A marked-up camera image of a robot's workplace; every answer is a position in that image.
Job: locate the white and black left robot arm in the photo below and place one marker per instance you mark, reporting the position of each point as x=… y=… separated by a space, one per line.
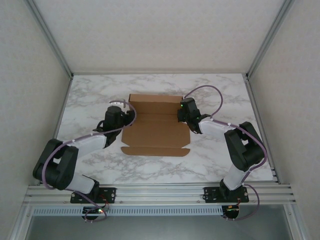
x=87 y=142

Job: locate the aluminium frame leg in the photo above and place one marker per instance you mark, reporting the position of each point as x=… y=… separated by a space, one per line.
x=23 y=220
x=296 y=225

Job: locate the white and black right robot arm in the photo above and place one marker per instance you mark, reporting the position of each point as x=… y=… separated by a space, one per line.
x=215 y=126

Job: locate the aluminium table side rail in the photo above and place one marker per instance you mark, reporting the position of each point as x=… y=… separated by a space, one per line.
x=61 y=112
x=257 y=112

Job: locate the brown cardboard box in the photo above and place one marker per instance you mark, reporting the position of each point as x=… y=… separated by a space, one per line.
x=155 y=130

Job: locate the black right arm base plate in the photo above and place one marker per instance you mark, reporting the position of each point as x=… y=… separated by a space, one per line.
x=211 y=195

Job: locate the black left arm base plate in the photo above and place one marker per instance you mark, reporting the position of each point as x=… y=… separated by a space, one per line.
x=110 y=193

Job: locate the aluminium mounting rail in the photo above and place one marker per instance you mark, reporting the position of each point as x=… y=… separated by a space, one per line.
x=160 y=193

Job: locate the black controller board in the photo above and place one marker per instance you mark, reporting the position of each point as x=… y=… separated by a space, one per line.
x=232 y=208
x=92 y=211

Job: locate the aluminium frame post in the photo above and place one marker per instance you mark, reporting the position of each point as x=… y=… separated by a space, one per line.
x=52 y=42
x=269 y=37

